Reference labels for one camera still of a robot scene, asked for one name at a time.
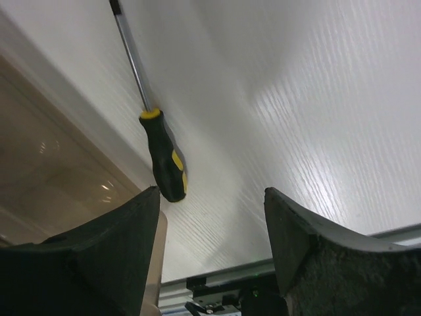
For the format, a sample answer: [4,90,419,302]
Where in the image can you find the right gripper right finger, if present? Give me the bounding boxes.
[264,188,420,315]

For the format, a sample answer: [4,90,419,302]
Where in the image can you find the yellow-black screwdriver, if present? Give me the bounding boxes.
[109,0,187,203]

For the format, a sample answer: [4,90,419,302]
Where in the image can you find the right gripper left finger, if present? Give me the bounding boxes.
[1,186,160,315]

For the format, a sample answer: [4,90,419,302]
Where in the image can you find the aluminium mounting rail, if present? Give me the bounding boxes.
[159,221,420,315]

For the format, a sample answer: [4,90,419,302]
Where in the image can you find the beige toolbox with smoky lid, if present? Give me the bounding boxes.
[1,59,167,315]

